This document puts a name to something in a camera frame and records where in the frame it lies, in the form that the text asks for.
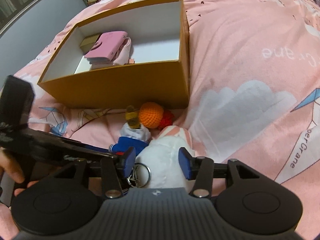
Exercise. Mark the orange cardboard box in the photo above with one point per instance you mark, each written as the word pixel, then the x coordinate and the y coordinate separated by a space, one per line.
pixel 159 34

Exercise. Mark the pink patterned bedsheet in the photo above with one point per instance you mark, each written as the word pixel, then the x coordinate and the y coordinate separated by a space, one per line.
pixel 254 91

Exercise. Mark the pink card holder wallet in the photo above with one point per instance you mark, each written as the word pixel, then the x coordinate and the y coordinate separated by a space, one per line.
pixel 107 47

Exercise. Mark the blue white doll keychain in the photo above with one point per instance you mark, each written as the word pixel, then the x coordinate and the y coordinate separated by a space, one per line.
pixel 132 134

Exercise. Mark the red crochet ball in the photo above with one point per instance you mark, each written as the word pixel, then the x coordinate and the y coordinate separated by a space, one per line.
pixel 167 120

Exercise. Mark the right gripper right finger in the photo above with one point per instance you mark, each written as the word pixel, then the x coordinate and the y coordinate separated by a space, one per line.
pixel 190 165

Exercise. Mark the white flat box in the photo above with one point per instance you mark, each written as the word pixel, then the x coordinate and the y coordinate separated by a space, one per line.
pixel 83 66

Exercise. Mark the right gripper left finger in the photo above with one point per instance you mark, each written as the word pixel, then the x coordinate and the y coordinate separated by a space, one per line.
pixel 123 163

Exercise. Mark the small gold box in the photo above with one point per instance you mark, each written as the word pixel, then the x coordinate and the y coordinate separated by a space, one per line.
pixel 88 42

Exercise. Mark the orange crochet ball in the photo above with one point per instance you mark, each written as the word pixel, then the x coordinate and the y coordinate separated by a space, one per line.
pixel 150 114

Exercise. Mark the person's hand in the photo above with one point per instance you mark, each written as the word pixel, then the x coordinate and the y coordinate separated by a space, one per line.
pixel 10 177

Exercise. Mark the white plush toy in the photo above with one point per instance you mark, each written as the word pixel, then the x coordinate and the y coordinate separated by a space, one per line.
pixel 158 165

